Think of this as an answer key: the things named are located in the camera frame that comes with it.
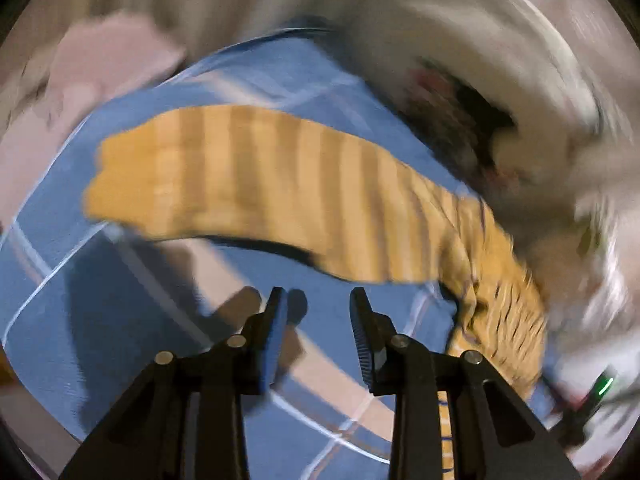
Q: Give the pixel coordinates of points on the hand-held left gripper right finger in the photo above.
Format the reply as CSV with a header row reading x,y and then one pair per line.
x,y
362,345

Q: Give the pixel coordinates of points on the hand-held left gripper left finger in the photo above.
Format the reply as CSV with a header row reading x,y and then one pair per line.
x,y
272,347

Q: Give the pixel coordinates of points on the yellow striped sweater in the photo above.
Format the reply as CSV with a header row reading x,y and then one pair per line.
x,y
300,185

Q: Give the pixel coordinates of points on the blue checked bedsheet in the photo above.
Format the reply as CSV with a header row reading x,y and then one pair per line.
x,y
100,310

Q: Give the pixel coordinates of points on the white leaf-print pillow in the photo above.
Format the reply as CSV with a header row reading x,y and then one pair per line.
x,y
550,175

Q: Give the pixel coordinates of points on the dark colourful floral cushion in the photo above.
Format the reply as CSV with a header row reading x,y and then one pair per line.
x,y
460,115

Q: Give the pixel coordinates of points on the pink cloth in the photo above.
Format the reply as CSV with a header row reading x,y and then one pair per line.
x,y
100,60

